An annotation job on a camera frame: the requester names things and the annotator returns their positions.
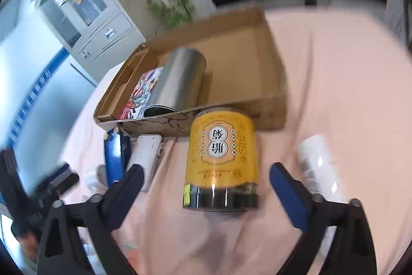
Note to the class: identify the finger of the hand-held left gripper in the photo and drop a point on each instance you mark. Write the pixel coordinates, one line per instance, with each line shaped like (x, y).
(61, 180)
(11, 178)

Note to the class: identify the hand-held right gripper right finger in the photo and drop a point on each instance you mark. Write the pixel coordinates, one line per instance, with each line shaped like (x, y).
(286, 194)

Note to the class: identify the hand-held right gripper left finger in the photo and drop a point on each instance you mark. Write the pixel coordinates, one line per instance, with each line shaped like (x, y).
(128, 186)

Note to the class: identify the blue stapler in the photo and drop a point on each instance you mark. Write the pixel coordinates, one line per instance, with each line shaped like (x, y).
(113, 155)

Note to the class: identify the white lint remover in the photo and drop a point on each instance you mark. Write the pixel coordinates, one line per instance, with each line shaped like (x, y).
(144, 155)

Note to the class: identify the white plastic bottle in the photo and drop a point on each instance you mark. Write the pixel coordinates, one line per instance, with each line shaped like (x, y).
(320, 165)

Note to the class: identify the yellow tea tin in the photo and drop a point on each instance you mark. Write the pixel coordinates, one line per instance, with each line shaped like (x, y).
(222, 162)

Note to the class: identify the brown cardboard box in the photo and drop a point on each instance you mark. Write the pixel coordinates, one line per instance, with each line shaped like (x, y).
(231, 56)

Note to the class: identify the cartoon printed gadget package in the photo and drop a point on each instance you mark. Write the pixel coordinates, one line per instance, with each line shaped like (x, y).
(141, 91)

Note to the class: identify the silver metal can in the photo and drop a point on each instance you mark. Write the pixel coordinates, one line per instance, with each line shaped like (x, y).
(180, 81)

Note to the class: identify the pink tablecloth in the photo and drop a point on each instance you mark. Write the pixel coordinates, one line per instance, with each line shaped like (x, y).
(347, 85)

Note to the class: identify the grey metal cabinet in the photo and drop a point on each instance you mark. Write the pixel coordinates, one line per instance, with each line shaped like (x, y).
(93, 20)

